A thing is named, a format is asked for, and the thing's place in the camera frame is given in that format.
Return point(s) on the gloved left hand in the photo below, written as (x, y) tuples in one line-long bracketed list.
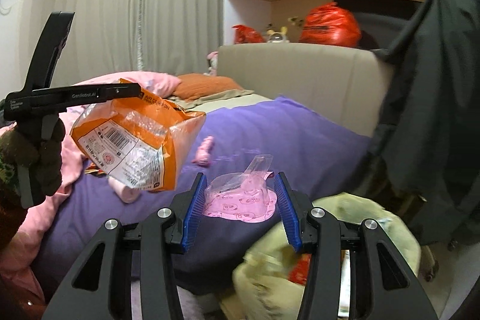
[(45, 160)]

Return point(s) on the small brown wrapper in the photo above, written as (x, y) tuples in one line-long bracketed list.
[(94, 170)]

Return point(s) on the large red plastic bag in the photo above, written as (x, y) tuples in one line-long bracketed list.
[(329, 24)]

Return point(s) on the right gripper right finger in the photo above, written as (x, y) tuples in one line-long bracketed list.
[(383, 286)]

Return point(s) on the clear pink plastic packaging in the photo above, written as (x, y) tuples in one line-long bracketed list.
[(244, 196)]

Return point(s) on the dark jacket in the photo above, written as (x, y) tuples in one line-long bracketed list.
[(428, 129)]

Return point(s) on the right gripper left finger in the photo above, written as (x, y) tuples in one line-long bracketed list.
[(98, 285)]

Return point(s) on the small red plastic bag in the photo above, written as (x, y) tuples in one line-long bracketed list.
[(245, 34)]

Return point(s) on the pink cylindrical cup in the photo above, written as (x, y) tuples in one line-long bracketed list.
[(126, 194)]

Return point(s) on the pink plush toy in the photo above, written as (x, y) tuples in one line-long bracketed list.
[(212, 59)]

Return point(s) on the yellow-eared figurine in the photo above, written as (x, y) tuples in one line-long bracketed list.
[(278, 36)]

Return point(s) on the beige bed headboard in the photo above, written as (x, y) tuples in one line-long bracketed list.
[(345, 85)]

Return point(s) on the pink patterned duvet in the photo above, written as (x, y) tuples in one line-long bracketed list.
[(20, 251)]

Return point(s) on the orange snack bag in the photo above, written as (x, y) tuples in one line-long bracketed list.
[(142, 141)]

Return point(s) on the orange pillow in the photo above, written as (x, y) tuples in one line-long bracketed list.
[(195, 85)]

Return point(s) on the yellow-green trash bag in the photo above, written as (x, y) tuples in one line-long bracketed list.
[(262, 288)]

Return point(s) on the beige cloth under pillow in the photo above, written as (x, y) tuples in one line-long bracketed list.
[(224, 95)]

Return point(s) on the pink caterpillar toy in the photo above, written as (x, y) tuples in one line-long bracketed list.
[(202, 156)]

